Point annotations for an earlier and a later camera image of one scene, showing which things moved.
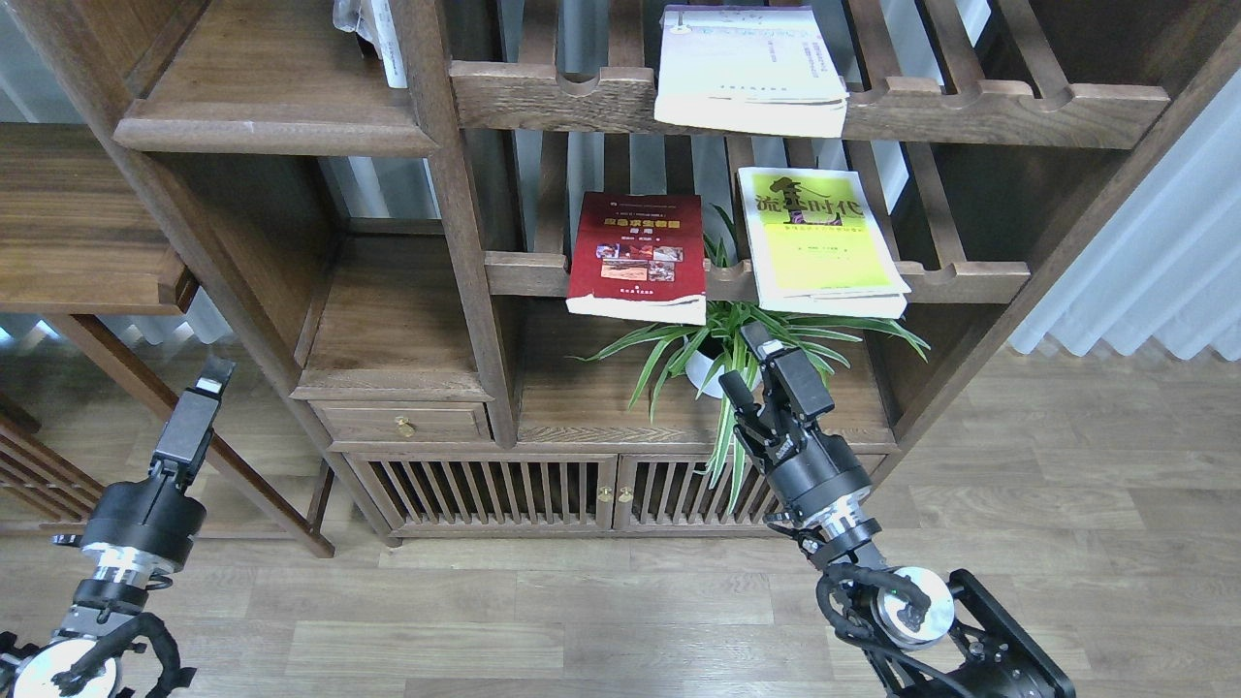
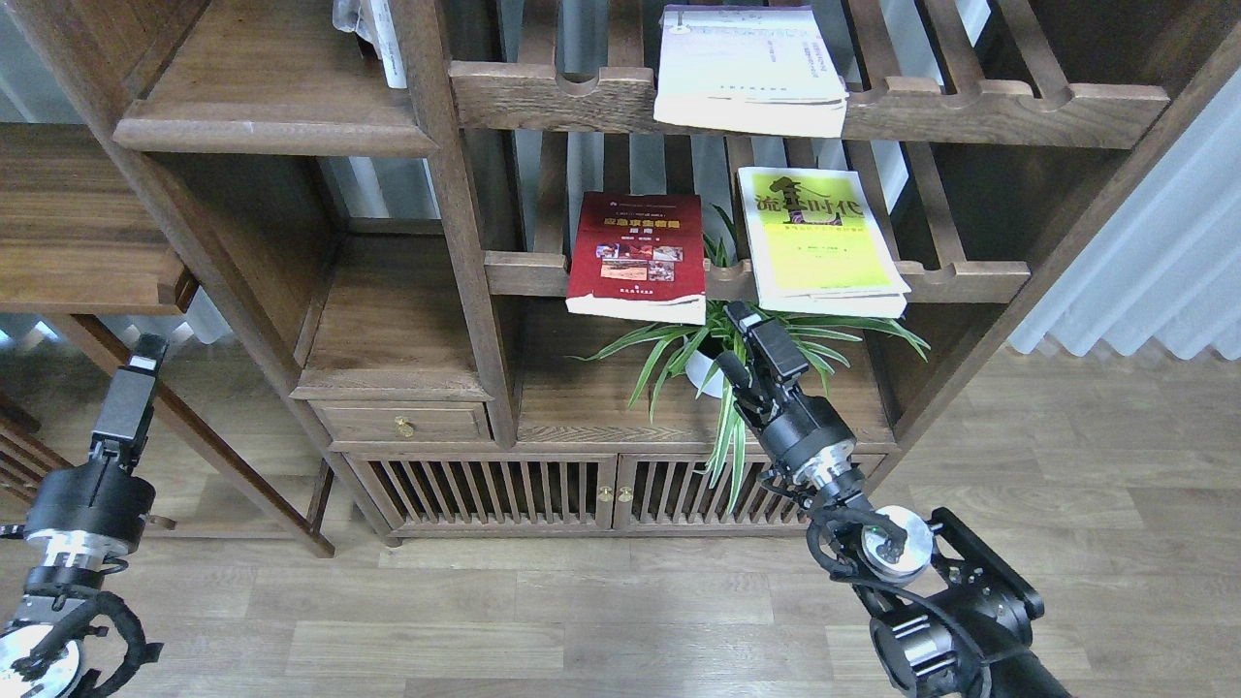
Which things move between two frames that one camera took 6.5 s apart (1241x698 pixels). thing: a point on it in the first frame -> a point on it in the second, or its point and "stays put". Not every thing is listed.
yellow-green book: (820, 243) stays put
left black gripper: (152, 516) -> (81, 513)
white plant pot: (705, 374) stays put
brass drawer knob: (404, 427) stays put
